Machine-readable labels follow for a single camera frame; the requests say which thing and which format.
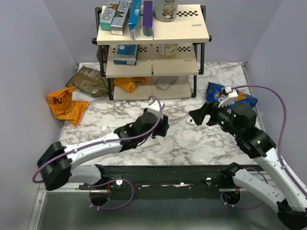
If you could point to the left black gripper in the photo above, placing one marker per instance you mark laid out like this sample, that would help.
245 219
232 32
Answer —
161 131

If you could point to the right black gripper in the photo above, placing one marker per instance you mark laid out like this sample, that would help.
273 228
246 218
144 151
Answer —
208 108

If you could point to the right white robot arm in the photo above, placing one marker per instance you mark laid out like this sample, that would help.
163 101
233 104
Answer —
286 199

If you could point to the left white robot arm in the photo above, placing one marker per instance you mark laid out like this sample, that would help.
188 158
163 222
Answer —
60 164

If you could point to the blue Doritos bag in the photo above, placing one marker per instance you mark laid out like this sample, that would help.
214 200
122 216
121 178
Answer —
214 93

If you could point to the grey silver pouch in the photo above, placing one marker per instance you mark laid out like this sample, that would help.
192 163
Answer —
164 82

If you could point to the orange snack bag on shelf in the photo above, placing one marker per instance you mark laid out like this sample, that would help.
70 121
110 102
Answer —
129 84

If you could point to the beige three-tier shelf rack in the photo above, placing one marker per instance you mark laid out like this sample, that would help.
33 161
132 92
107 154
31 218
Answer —
188 30

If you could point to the blue razor box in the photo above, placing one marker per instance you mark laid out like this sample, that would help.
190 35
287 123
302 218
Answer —
126 55

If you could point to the brown snack bag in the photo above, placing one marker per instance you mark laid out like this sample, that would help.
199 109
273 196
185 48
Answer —
89 81

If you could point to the brown item behind shelf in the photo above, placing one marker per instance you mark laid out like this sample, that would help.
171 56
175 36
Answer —
101 54

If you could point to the orange Kettle chips bag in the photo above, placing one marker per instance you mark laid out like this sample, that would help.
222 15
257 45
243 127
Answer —
63 107

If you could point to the white cartoon mug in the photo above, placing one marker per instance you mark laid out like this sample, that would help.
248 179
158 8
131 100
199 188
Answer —
165 10

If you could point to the silver Rio box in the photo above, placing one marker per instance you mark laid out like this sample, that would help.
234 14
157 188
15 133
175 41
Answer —
120 19

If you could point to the blue tall box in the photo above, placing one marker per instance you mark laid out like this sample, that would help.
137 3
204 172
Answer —
134 19

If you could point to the purple box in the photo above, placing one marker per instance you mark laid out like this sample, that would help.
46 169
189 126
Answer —
147 19

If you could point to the teal Rio box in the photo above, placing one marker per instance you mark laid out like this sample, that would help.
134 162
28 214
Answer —
108 15

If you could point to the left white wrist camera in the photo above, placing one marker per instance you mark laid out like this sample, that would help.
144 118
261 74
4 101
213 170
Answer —
154 108

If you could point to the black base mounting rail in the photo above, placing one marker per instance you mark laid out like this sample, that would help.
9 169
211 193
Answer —
164 182

